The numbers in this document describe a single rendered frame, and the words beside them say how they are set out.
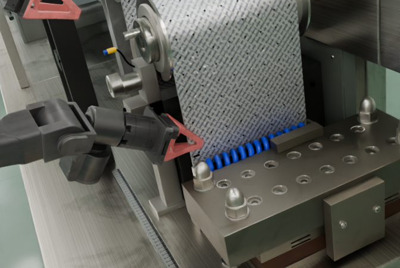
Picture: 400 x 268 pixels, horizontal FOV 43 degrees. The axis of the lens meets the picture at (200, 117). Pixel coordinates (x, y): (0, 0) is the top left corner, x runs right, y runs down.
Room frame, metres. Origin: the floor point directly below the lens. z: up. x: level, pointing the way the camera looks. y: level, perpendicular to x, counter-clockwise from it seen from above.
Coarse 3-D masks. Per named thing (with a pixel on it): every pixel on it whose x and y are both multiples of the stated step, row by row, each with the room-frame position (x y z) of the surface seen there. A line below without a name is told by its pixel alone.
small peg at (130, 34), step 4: (136, 28) 0.80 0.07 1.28; (124, 32) 0.79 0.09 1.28; (128, 32) 0.79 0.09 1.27; (132, 32) 0.79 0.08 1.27; (136, 32) 0.79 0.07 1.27; (140, 32) 0.80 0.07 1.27; (124, 36) 0.79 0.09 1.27; (128, 36) 0.79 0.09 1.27; (132, 36) 0.79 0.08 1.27; (136, 36) 0.79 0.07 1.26
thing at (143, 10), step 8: (296, 0) 0.84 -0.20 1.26; (144, 8) 0.81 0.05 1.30; (144, 16) 0.83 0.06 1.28; (152, 16) 0.78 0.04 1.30; (152, 24) 0.78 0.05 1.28; (160, 32) 0.77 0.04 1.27; (160, 40) 0.76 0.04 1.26; (160, 48) 0.77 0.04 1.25; (160, 56) 0.78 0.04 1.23; (160, 64) 0.79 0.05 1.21; (160, 72) 0.80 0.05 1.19
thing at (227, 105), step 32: (224, 64) 0.79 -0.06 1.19; (256, 64) 0.81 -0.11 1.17; (288, 64) 0.83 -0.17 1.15; (192, 96) 0.77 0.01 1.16; (224, 96) 0.78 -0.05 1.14; (256, 96) 0.80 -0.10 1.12; (288, 96) 0.82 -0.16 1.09; (192, 128) 0.76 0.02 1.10; (224, 128) 0.78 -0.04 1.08; (256, 128) 0.80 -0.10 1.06; (288, 128) 0.82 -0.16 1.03; (192, 160) 0.76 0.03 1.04
